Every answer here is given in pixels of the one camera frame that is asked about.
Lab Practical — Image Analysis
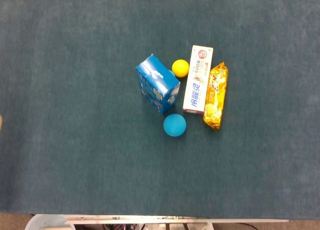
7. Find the teal carpet table cover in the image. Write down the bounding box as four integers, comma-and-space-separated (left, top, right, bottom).
0, 0, 320, 220

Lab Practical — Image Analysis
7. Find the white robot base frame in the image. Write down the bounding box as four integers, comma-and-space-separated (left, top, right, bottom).
24, 213, 290, 230

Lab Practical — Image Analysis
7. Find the blue Oreo cookie box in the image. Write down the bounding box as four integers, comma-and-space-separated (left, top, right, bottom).
135, 53, 181, 116

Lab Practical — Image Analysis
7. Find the gold foil snack packet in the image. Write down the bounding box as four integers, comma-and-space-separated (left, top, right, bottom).
202, 61, 229, 131

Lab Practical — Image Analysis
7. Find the white toothpaste box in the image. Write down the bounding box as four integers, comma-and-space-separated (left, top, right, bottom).
182, 45, 214, 115

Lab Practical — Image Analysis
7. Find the yellow foam ball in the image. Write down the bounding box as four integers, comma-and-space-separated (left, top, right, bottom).
171, 59, 190, 78

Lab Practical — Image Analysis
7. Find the large blue foam ball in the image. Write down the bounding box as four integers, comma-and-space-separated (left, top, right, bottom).
163, 113, 187, 137

